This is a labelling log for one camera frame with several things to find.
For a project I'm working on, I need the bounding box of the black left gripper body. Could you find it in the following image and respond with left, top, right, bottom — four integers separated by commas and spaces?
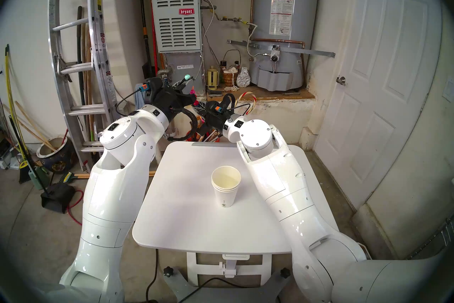
159, 88, 195, 120

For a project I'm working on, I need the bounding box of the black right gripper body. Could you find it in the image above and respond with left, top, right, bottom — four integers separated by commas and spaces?
204, 110, 228, 132

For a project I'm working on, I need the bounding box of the colourful bead stack marker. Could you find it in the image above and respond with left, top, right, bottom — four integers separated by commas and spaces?
184, 74, 203, 108

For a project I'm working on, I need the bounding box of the white paper cup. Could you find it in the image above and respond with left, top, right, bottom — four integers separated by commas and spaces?
212, 182, 241, 193
212, 166, 242, 190

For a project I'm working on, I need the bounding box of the white cup with green logo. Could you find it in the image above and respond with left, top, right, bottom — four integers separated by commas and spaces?
214, 185, 240, 209

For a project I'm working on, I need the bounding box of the yellow jug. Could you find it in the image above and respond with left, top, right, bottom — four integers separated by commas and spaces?
207, 66, 219, 91

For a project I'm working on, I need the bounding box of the blue cloth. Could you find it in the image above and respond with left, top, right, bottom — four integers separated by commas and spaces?
134, 83, 146, 109

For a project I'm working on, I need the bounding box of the long red pole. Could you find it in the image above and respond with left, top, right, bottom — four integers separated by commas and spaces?
146, 0, 165, 70

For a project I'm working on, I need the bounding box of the crumpled aluminium foil bundle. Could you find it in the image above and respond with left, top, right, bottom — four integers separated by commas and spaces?
236, 67, 251, 88

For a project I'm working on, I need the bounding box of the grey Bryant furnace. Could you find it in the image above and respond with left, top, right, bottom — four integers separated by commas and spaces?
147, 0, 206, 99

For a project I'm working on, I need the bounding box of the black pole with orange band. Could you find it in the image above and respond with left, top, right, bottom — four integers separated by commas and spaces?
138, 0, 156, 83

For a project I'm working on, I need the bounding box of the flexible metal conduit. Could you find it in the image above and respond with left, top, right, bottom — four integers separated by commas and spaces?
192, 0, 216, 83

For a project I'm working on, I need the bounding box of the wooden platform board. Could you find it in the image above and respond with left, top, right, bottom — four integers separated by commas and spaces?
207, 88, 315, 102

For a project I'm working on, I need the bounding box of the gas pipe with yellow valve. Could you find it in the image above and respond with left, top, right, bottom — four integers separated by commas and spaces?
200, 4, 249, 26

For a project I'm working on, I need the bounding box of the aluminium extension ladder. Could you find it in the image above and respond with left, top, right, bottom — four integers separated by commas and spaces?
48, 0, 132, 171

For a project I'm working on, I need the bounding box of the long black pole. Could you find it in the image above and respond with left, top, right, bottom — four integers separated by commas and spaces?
77, 6, 87, 107

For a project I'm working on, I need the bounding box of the dark blue ceramic pot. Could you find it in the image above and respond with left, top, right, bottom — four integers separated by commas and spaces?
37, 136, 77, 175

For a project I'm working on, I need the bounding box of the wooden pole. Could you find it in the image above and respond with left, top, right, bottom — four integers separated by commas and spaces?
14, 102, 57, 151

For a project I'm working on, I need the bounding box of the grey water heater tank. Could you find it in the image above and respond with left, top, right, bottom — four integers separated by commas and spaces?
248, 0, 321, 91

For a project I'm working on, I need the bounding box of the black dustpan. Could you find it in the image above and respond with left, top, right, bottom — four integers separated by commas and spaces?
40, 182, 76, 214

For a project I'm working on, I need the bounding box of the green watering can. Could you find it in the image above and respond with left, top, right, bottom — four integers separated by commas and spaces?
28, 166, 50, 191

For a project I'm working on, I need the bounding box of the white panel door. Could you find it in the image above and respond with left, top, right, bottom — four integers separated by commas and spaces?
314, 0, 444, 210

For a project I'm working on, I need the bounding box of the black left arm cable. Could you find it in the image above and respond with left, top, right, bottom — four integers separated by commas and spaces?
167, 107, 199, 142

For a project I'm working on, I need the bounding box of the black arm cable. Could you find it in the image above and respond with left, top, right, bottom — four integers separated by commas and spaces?
221, 93, 254, 115
167, 107, 199, 142

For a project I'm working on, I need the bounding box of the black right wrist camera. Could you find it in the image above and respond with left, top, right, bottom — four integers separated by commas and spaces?
205, 93, 236, 117

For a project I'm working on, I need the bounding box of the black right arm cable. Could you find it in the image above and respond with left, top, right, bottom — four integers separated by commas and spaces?
221, 93, 254, 115

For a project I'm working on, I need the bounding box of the wicker basket with handle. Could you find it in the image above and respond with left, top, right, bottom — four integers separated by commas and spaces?
222, 50, 242, 87

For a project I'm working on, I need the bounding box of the white flexible hose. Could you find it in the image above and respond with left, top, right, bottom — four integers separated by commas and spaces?
247, 23, 273, 58

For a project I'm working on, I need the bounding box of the wide grey metal strap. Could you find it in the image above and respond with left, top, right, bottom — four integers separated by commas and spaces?
227, 40, 336, 58

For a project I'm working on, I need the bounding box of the white table frame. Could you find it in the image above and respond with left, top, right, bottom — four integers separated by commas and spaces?
161, 252, 293, 303

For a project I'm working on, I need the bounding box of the red hose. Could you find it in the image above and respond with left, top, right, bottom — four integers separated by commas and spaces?
67, 189, 85, 226

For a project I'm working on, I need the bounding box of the black floor cable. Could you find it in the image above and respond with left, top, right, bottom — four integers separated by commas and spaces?
145, 249, 227, 303

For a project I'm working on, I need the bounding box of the yellow handled broom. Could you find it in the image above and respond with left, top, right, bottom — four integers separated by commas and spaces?
4, 44, 32, 184

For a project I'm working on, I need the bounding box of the metal wire shelf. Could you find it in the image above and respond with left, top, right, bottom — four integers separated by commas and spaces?
408, 215, 454, 260

